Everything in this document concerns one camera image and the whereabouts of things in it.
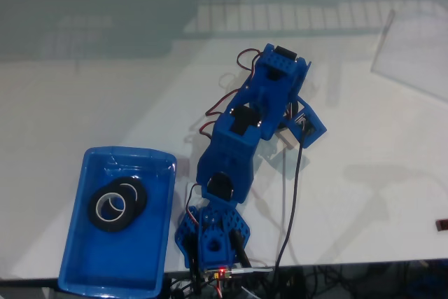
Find blue plastic bin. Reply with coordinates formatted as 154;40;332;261
57;144;177;298

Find black table clamp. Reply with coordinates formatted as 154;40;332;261
231;230;253;267
187;232;204;295

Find clear acrylic sheet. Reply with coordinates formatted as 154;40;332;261
370;8;448;102

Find motor controller board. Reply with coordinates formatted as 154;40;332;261
204;266;235;281

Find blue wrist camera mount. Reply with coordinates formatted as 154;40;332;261
285;97;328;150

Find black camera cable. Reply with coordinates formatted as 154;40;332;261
272;126;306;272

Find tangled black cables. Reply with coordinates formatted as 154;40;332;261
272;263;448;299

